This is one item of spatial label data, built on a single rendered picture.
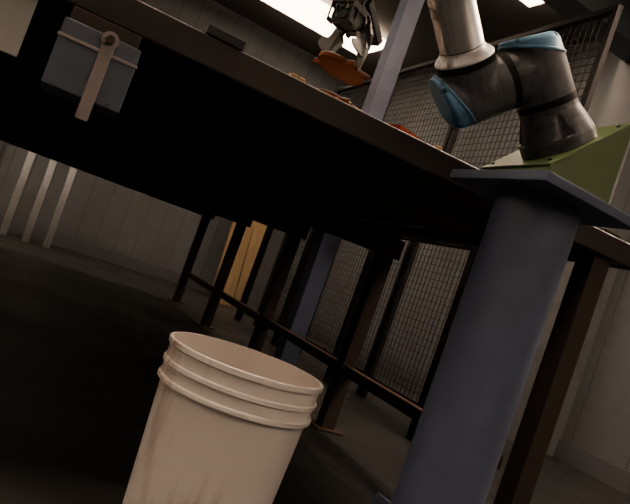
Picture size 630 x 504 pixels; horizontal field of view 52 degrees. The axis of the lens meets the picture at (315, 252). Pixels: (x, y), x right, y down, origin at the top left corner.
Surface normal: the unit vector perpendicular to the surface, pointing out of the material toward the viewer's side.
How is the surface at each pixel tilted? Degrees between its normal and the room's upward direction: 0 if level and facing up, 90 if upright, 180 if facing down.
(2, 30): 90
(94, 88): 90
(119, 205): 90
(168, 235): 90
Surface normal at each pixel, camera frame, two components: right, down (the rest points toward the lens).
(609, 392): -0.83, -0.32
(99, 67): 0.40, 0.10
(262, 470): 0.60, 0.24
